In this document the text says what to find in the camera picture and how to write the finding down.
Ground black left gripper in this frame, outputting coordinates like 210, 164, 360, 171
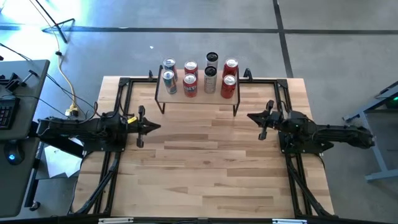
126, 105, 162, 149

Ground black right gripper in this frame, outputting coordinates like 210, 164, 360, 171
247, 100, 289, 141

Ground red Coke Zero can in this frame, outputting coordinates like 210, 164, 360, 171
223, 58, 239, 78
220, 74, 238, 100

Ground blue silver Red Bull can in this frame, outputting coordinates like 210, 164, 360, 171
162, 69, 178, 95
163, 58, 178, 82

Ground white Celsius can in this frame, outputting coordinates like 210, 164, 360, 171
203, 65, 218, 95
205, 52, 220, 70

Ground white paper sheets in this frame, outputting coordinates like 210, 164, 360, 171
43, 146, 85, 179

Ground white metal end plate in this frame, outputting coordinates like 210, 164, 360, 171
272, 218, 308, 224
98, 217, 134, 224

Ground grey metal side table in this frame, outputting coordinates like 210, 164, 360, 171
341, 81, 398, 182

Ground black floor stand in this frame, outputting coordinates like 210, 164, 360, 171
34, 0, 76, 44

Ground black computer mouse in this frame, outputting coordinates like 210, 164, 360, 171
3, 139, 25, 166

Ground grey office desk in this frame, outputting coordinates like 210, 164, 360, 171
0, 59, 50, 218

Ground black desk clamp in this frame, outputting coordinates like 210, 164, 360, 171
0, 70, 40, 93

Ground black keyboard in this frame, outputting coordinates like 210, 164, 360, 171
0, 96, 20, 131

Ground black aluminium table frame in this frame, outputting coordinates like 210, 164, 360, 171
72, 76, 336, 224

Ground wooden shelf black wire legs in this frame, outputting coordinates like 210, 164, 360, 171
154, 64, 241, 118

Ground yellow extension cable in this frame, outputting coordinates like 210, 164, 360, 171
29, 0, 80, 118

